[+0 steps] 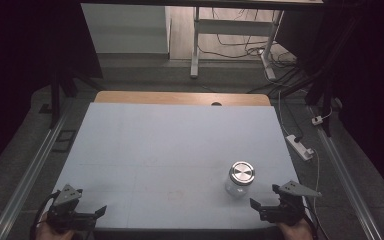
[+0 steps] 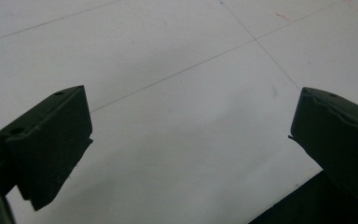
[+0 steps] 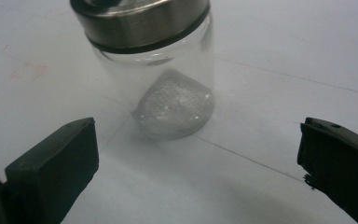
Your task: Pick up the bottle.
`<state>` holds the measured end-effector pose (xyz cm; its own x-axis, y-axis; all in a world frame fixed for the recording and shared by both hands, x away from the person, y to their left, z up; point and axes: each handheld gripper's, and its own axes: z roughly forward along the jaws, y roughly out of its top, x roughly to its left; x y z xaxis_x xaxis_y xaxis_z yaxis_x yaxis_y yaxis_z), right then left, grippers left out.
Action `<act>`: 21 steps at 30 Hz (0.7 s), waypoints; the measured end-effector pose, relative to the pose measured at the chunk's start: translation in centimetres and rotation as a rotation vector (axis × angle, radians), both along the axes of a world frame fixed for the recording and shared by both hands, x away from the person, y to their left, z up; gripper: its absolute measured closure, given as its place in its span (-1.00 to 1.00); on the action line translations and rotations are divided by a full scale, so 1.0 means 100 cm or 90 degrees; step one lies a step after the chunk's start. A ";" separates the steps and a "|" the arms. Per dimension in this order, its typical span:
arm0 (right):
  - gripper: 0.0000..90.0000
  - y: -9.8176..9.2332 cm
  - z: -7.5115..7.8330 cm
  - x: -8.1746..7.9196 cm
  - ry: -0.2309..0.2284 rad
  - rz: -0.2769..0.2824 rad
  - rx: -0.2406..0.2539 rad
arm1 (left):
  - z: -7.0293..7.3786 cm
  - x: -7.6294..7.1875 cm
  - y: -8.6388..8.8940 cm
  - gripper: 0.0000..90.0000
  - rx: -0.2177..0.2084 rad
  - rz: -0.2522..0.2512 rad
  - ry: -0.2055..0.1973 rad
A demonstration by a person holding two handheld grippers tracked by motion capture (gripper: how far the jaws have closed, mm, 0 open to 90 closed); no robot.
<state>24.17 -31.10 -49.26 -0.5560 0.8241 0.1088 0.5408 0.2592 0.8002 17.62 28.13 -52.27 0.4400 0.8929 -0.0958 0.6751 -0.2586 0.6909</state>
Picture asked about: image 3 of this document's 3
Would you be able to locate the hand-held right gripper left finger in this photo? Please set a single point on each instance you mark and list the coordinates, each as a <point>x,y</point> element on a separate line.
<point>51,174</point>

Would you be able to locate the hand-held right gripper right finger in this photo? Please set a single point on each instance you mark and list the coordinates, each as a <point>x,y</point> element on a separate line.
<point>341,161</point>

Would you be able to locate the clear glass jar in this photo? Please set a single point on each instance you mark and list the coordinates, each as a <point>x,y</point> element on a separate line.
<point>167,102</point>

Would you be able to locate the round steel jar lid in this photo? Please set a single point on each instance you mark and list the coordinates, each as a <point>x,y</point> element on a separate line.
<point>143,25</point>

